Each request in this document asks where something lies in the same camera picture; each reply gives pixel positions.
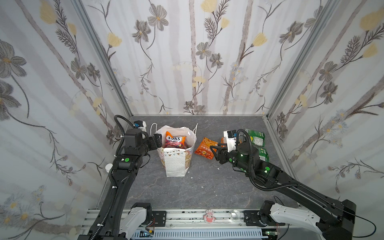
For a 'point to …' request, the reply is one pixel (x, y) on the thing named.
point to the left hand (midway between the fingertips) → (153, 132)
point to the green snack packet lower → (263, 155)
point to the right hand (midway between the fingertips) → (213, 143)
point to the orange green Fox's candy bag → (175, 142)
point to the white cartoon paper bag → (176, 152)
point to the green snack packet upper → (257, 138)
